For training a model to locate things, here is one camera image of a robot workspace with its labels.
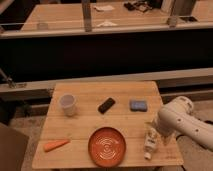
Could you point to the white paper sheet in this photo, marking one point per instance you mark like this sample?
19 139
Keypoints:
104 8

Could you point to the black tools pile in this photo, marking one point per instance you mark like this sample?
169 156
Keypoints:
141 5

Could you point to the white plastic bottle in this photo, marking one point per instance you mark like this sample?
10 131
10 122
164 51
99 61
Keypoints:
150 143

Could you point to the orange ceramic bowl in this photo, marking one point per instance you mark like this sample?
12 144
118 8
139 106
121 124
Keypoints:
107 147

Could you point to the metal post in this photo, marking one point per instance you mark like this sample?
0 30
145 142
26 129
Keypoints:
86 15

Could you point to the orange carrot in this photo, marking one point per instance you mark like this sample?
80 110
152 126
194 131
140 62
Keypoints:
54 144

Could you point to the blue sponge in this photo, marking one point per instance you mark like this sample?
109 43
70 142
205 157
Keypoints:
138 105

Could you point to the white crumpled paper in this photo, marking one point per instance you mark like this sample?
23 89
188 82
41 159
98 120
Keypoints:
107 24

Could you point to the black rectangular block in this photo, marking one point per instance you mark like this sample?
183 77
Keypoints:
106 105

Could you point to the small clear cup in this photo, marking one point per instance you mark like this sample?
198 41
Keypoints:
41 25

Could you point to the white plastic cup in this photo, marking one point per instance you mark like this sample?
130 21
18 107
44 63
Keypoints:
67 104

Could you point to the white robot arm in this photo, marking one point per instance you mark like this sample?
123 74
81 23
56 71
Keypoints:
175 116

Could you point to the wooden board table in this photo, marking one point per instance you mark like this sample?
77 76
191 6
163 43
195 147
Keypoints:
79 127

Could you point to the brown cardboard box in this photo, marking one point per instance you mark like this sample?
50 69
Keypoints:
13 146

